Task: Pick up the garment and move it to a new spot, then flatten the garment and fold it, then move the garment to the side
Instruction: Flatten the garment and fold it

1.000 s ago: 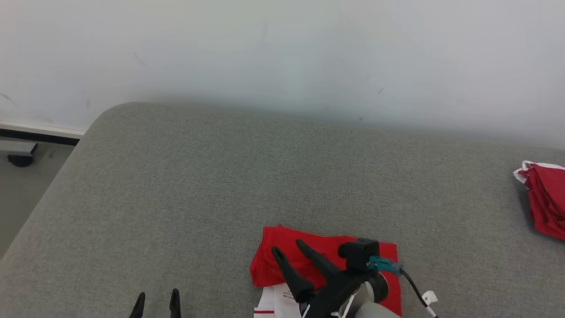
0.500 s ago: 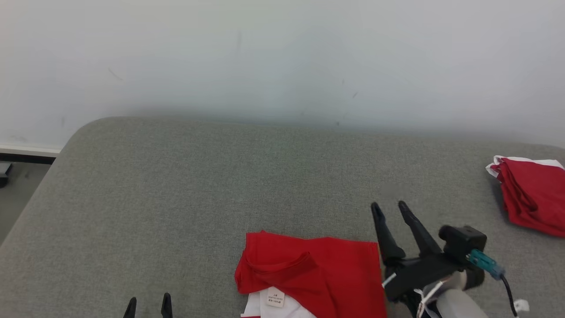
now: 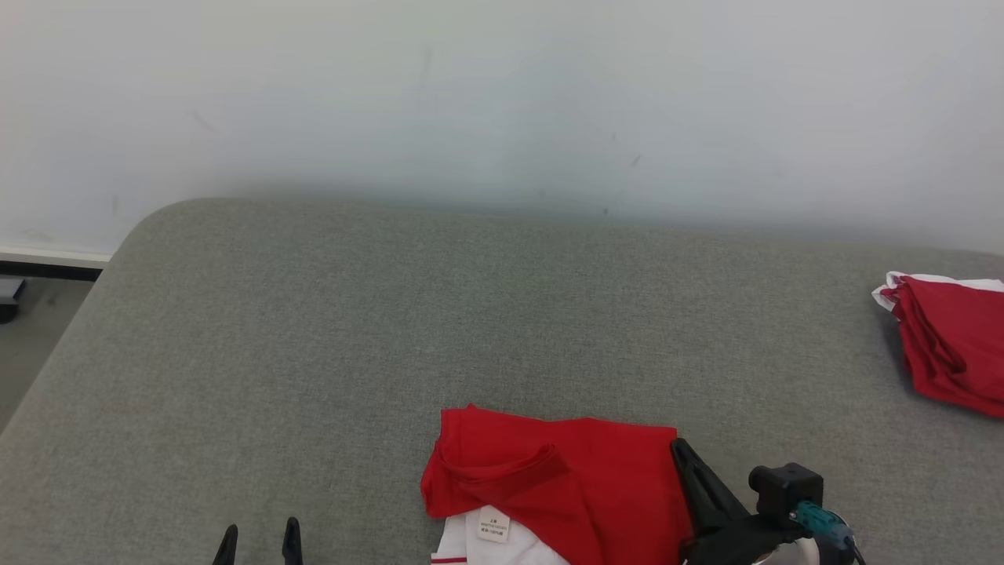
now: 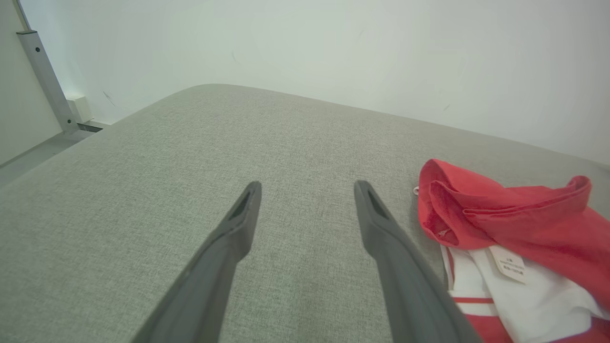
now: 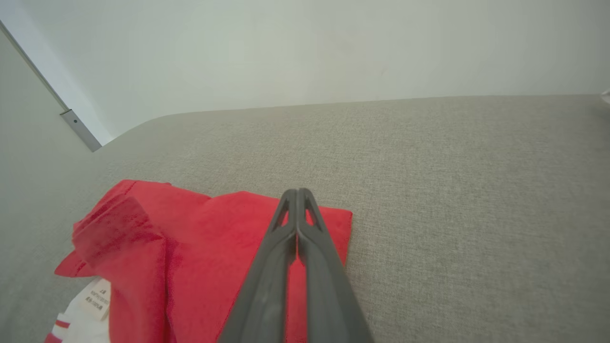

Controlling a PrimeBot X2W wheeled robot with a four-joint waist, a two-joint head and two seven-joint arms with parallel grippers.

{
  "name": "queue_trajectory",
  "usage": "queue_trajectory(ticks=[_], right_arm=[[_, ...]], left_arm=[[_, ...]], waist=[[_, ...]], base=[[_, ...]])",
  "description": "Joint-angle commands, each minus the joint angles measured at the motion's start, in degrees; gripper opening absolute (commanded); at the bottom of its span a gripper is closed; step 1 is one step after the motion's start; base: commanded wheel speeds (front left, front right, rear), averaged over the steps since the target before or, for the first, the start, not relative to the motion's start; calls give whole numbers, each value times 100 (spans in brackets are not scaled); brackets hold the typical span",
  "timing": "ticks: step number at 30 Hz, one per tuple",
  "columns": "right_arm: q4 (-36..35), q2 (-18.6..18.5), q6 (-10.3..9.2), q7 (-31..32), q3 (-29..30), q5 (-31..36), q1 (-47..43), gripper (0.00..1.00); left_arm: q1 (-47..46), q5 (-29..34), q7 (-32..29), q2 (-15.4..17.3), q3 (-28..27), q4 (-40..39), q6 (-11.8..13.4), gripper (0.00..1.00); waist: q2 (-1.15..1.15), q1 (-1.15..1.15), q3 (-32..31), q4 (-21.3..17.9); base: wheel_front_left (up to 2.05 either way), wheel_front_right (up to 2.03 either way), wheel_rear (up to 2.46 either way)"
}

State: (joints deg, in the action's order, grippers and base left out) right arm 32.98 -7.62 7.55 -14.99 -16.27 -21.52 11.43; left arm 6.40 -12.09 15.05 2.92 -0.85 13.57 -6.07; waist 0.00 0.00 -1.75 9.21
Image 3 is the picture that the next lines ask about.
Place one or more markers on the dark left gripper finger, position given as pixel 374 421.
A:
pixel 292 545
pixel 226 549

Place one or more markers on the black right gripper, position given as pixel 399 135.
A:
pixel 737 541

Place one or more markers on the red Bulls basketball jersey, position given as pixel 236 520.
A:
pixel 596 471

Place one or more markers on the red white basketball shorts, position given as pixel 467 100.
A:
pixel 953 337

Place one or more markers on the dark grey floor object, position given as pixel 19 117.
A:
pixel 9 298

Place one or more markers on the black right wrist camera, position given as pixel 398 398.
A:
pixel 784 486

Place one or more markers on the white wall baseboard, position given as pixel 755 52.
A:
pixel 47 259

